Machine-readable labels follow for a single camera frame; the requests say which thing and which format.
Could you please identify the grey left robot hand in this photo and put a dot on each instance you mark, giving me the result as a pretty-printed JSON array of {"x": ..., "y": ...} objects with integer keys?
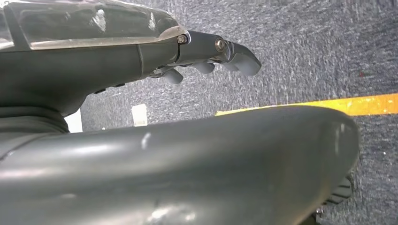
[{"x": 186, "y": 174}]

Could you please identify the white floor tape piece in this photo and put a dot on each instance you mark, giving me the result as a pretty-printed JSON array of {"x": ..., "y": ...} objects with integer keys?
[{"x": 139, "y": 115}]

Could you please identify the white flat panel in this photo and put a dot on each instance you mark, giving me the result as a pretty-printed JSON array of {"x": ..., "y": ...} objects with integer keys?
[{"x": 74, "y": 122}]

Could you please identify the ribbed grey left arm sleeve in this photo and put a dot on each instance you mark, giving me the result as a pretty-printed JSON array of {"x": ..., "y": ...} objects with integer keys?
[{"x": 31, "y": 121}]

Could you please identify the yellow floor tape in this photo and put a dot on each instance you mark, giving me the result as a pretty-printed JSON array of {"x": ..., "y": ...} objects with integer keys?
[{"x": 367, "y": 105}]

